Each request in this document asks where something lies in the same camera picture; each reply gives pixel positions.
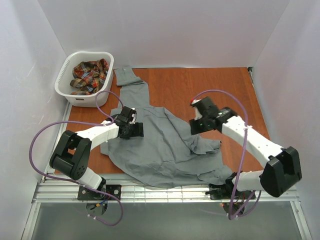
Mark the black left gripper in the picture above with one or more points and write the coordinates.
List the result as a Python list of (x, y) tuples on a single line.
[(137, 129)]

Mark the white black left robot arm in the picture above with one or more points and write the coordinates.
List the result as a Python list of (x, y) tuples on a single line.
[(72, 153)]

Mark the white plastic laundry basket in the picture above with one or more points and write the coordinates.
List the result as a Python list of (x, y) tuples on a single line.
[(62, 83)]

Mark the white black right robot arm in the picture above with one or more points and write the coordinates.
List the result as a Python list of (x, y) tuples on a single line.
[(281, 166)]

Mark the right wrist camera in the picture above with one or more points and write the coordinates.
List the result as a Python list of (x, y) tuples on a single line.
[(196, 104)]

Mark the grey long sleeve shirt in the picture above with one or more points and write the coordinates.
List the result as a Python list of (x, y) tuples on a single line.
[(167, 156)]

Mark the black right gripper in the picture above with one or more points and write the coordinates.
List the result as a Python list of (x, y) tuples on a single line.
[(196, 126)]

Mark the aluminium rail frame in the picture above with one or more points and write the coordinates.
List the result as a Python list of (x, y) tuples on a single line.
[(132, 191)]

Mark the plaid long sleeve shirt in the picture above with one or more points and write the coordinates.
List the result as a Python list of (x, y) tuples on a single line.
[(89, 77)]

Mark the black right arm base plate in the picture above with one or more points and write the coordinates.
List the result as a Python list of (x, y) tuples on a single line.
[(224, 192)]

